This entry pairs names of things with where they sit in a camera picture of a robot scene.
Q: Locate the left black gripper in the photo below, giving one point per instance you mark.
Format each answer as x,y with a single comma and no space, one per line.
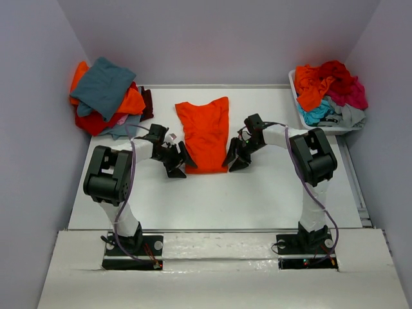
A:
185,155

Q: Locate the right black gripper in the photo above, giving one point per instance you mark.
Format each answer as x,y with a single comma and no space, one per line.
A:
239,163

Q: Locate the orange t shirt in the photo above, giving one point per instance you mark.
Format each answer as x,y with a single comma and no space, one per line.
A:
206,132
132,103

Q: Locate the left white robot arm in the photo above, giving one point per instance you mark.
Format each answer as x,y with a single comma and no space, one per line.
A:
111,173

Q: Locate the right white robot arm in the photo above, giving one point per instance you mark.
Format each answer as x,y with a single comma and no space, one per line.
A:
314,163

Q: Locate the dark maroon t shirt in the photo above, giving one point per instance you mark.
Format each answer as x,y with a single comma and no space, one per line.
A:
148,110

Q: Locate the grey-blue bottom t shirt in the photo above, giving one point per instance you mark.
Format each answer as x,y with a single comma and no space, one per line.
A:
129,127

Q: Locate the pink folded t shirt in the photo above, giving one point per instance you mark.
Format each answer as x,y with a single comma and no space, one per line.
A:
122,120

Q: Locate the orange folded t shirt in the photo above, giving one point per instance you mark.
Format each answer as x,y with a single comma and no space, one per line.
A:
132,103

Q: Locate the cyan crumpled t shirt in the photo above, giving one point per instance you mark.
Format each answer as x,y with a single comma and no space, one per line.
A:
313,117

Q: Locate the red folded t shirt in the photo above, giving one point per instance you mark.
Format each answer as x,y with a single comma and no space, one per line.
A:
94,124

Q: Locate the teal folded t shirt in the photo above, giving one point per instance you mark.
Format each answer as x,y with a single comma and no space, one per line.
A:
102,88

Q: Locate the grey crumpled t shirt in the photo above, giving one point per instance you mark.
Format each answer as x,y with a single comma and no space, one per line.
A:
345,116

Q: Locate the red crumpled t shirt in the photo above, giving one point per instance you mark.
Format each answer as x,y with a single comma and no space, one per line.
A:
342,78

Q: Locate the magenta crumpled t shirt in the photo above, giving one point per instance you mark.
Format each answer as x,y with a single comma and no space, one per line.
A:
356,98

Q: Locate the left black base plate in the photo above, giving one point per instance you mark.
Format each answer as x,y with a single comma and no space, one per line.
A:
147,258

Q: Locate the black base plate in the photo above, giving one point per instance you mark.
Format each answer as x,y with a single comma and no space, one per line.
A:
147,258
293,256

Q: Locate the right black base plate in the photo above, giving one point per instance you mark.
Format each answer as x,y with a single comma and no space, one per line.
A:
293,256

